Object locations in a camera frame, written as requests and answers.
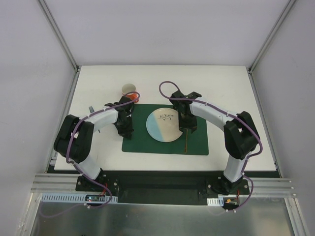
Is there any gold spoon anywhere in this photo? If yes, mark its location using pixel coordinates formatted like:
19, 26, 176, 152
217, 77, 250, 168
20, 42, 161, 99
184, 129, 188, 154

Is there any dark green placemat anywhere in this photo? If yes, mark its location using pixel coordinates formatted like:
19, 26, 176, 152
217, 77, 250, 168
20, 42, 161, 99
122, 104, 209, 155

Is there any cream and blue plate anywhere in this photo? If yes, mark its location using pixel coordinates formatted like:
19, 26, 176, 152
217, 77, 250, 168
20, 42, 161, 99
146, 108, 182, 143

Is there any orange mug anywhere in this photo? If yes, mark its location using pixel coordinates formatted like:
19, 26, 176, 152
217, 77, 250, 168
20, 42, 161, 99
122, 84, 139, 103

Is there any blue fork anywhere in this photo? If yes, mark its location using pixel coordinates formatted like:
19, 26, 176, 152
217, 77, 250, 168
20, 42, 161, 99
89, 106, 102, 127

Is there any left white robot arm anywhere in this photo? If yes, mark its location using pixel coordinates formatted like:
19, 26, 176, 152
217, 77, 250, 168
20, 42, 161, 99
54, 96, 134, 191

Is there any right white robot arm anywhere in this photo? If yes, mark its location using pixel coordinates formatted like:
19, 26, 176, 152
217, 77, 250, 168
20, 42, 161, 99
169, 90, 261, 195

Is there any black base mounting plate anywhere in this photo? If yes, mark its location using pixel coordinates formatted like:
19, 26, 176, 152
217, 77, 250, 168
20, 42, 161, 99
75, 169, 251, 206

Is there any right white cable duct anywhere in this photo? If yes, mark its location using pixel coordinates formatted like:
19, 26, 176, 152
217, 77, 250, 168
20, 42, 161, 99
207, 197, 224, 207

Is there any white cable duct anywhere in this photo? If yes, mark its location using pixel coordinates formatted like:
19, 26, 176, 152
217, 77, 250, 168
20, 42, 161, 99
41, 193, 118, 204
207, 197, 224, 207

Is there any aluminium rail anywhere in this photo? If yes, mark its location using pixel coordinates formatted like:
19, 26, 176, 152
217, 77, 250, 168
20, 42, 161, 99
31, 173, 79, 192

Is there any left white cable duct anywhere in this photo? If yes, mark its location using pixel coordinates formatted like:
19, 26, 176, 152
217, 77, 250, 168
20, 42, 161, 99
41, 193, 118, 204

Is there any left aluminium frame post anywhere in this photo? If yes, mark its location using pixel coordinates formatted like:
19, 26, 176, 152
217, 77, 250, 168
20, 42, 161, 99
37, 0, 79, 72

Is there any aluminium frame post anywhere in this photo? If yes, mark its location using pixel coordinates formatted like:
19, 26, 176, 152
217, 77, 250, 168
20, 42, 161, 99
37, 0, 79, 72
248, 0, 297, 74

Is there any right aluminium frame post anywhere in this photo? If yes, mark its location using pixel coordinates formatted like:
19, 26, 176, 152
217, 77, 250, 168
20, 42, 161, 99
248, 0, 297, 74

